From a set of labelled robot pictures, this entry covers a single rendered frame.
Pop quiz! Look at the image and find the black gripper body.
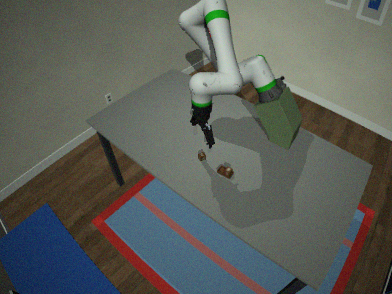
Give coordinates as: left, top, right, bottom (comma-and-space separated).
194, 114, 210, 128

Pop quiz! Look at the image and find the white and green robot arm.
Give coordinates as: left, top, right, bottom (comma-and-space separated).
179, 0, 287, 116

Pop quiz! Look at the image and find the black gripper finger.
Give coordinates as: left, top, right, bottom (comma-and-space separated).
190, 113, 199, 136
199, 122, 215, 153

